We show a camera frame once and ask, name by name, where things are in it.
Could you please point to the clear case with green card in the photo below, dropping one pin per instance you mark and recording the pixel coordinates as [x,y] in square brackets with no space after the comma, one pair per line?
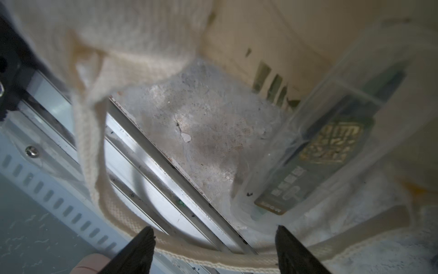
[382,91]

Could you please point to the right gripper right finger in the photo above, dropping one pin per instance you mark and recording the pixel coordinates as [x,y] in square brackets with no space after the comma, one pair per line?
[294,257]

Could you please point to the aluminium rail frame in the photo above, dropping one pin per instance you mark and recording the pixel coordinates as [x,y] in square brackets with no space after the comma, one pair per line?
[122,181]

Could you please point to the cream canvas floral tote bag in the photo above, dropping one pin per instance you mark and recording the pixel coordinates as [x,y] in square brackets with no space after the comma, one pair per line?
[210,83]

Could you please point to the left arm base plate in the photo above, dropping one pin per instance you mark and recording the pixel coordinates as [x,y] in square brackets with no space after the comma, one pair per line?
[16,68]

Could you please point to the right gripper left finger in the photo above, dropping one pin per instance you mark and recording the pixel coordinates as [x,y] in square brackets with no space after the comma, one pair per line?
[136,257]

